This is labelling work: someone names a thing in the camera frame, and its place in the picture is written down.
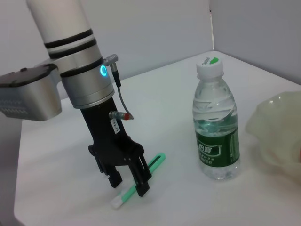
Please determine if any translucent wavy glass fruit bowl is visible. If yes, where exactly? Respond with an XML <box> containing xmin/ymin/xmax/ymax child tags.
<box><xmin>245</xmin><ymin>90</ymin><xmax>301</xmax><ymax>182</ymax></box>

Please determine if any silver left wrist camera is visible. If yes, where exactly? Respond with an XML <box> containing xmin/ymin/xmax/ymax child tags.
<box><xmin>0</xmin><ymin>63</ymin><xmax>63</xmax><ymax>122</ymax></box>

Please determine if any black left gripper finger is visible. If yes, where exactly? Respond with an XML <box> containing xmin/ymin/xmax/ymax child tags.
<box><xmin>104</xmin><ymin>165</ymin><xmax>123</xmax><ymax>189</ymax></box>
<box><xmin>130</xmin><ymin>153</ymin><xmax>151</xmax><ymax>198</ymax></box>

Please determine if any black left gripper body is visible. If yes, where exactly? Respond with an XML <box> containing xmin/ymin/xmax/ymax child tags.
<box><xmin>81</xmin><ymin>97</ymin><xmax>145</xmax><ymax>175</ymax></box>

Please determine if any left gripper cable with connectors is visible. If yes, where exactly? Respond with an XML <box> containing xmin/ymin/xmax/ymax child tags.
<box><xmin>104</xmin><ymin>53</ymin><xmax>135</xmax><ymax>121</ymax></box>

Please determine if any clear green-labelled water bottle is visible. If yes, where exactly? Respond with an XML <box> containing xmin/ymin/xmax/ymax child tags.
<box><xmin>192</xmin><ymin>56</ymin><xmax>241</xmax><ymax>181</ymax></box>

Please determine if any green pen with white cap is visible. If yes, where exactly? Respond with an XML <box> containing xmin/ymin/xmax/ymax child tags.
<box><xmin>110</xmin><ymin>152</ymin><xmax>166</xmax><ymax>209</ymax></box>

